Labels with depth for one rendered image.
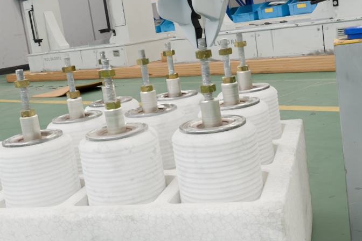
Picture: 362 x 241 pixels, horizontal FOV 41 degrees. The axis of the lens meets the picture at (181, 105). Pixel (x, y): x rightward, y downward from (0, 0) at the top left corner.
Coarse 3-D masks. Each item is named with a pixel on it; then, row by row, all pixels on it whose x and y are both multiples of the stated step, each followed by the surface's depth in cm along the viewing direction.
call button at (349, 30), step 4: (348, 28) 66; (352, 28) 65; (356, 28) 65; (360, 28) 64; (344, 32) 67; (348, 32) 66; (352, 32) 65; (356, 32) 65; (360, 32) 65; (348, 36) 66; (352, 36) 66; (356, 36) 65; (360, 36) 65
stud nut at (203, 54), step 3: (198, 51) 53; (201, 51) 52; (204, 51) 52; (207, 51) 53; (210, 51) 53; (198, 54) 53; (201, 54) 53; (204, 54) 52; (207, 54) 53; (210, 54) 53; (198, 57) 53; (201, 57) 53; (204, 57) 52; (207, 57) 53; (210, 57) 53
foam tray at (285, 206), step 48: (288, 144) 68; (0, 192) 66; (288, 192) 52; (0, 240) 57; (48, 240) 55; (96, 240) 53; (144, 240) 51; (192, 240) 50; (240, 240) 48; (288, 240) 49
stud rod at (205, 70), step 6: (198, 42) 53; (204, 42) 53; (198, 48) 53; (204, 48) 53; (204, 60) 53; (204, 66) 53; (204, 72) 53; (204, 78) 53; (210, 78) 54; (204, 84) 54; (210, 96) 54
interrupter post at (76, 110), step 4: (68, 100) 72; (72, 100) 72; (76, 100) 72; (80, 100) 72; (68, 104) 72; (72, 104) 72; (76, 104) 72; (80, 104) 72; (68, 108) 72; (72, 108) 72; (76, 108) 72; (80, 108) 72; (72, 112) 72; (76, 112) 72; (80, 112) 72; (84, 112) 73; (72, 116) 72; (76, 116) 72; (80, 116) 72; (84, 116) 73
